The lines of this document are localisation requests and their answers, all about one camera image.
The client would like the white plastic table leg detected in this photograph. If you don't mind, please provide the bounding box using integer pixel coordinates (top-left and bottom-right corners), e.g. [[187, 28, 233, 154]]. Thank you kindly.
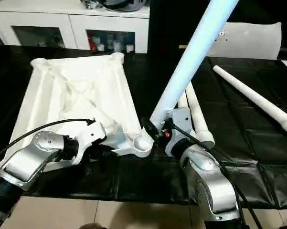
[[177, 94, 191, 109], [184, 82, 216, 147], [212, 65, 287, 136], [142, 0, 239, 146]]

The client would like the red bottle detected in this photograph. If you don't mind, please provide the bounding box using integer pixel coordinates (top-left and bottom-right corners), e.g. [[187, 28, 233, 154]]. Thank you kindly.
[[89, 35, 98, 50]]

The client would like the white glass-door cabinet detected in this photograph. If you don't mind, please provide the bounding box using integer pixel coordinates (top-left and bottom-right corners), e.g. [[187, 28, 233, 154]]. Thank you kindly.
[[0, 4, 150, 54]]

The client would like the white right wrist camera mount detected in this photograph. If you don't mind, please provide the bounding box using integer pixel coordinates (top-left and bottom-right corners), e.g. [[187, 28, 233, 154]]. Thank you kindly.
[[164, 106, 194, 157]]

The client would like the black work mat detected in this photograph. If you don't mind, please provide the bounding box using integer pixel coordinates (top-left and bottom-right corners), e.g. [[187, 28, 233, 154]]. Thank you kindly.
[[0, 44, 287, 208]]

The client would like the grey bag black handle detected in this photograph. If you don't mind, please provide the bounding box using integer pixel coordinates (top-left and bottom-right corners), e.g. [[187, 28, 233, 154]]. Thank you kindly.
[[102, 0, 151, 11]]

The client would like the black tall cabinet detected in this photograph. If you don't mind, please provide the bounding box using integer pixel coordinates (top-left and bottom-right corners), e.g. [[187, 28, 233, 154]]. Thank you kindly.
[[149, 0, 230, 58]]

